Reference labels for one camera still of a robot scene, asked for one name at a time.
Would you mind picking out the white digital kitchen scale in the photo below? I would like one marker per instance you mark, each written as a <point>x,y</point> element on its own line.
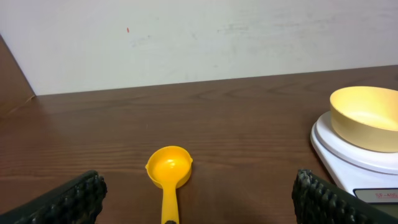
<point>368,175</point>

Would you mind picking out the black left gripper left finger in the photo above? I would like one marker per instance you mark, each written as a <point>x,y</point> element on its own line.
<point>80,200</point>

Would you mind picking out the yellow plastic scoop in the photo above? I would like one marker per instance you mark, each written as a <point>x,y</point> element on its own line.
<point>169,168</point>

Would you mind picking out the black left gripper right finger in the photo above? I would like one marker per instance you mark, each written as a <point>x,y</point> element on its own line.
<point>317,201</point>

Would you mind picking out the yellow bowl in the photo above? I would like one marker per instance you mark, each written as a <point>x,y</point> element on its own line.
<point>366,116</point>

